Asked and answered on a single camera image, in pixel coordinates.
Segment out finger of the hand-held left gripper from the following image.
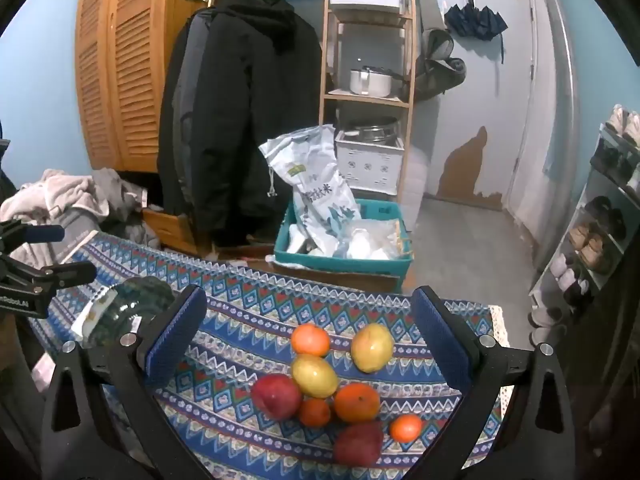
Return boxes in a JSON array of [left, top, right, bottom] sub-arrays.
[[0, 220, 67, 261], [0, 255, 98, 297]]

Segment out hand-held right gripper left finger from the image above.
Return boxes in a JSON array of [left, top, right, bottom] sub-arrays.
[[42, 285, 213, 480]]

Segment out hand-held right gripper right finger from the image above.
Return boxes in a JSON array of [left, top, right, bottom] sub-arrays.
[[411, 285, 596, 480]]

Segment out dark green glass bowl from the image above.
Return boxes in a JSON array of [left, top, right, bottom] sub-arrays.
[[72, 276, 177, 350]]

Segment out small orange tangerine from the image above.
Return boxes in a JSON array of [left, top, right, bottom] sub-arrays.
[[389, 414, 424, 444], [299, 397, 332, 429]]

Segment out large orange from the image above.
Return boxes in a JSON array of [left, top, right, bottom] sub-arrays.
[[333, 382, 381, 424]]

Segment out red apple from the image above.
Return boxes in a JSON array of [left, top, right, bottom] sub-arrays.
[[251, 373, 303, 422], [333, 421, 385, 467]]

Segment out pale pink towel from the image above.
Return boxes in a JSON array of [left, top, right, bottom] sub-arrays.
[[0, 169, 108, 227]]

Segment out blue patterned tablecloth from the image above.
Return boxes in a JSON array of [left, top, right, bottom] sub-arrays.
[[25, 230, 512, 480]]

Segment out wooden drawer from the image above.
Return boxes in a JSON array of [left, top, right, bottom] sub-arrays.
[[142, 207, 199, 257]]

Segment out clear plastic bags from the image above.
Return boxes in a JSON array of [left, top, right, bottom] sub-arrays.
[[340, 219, 407, 261]]

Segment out teal plastic basket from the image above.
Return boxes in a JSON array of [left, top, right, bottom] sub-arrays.
[[273, 198, 415, 282]]

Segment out medium orange tangerine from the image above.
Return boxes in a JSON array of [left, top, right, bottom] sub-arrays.
[[291, 324, 332, 358]]

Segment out wooden louvered wardrobe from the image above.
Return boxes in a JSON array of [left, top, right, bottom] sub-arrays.
[[75, 0, 213, 175]]

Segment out group of shoes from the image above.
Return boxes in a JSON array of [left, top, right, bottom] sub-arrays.
[[530, 105, 640, 343]]

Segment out white storage box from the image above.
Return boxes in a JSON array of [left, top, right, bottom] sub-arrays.
[[334, 130, 406, 194]]

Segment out white printed rice bag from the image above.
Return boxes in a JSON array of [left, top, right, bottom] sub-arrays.
[[258, 125, 362, 257]]

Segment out dark grey jacket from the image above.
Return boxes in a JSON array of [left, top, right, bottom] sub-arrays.
[[156, 10, 213, 217]]

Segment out glass shoe rack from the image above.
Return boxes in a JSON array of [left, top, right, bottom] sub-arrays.
[[529, 105, 640, 347]]

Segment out steel pot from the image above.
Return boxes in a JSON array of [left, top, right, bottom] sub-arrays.
[[340, 116, 401, 144]]

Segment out black hooded coat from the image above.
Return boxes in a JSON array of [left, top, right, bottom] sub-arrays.
[[170, 0, 323, 248]]

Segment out white door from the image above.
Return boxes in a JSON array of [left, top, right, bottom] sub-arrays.
[[440, 0, 537, 211]]

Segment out olive green hanging bag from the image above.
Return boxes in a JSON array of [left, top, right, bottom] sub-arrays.
[[412, 29, 467, 102]]

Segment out wooden shelf rack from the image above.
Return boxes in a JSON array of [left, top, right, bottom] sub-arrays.
[[319, 0, 419, 197]]

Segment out dark blue folded umbrella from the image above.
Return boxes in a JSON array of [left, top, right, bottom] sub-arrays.
[[444, 3, 509, 64]]

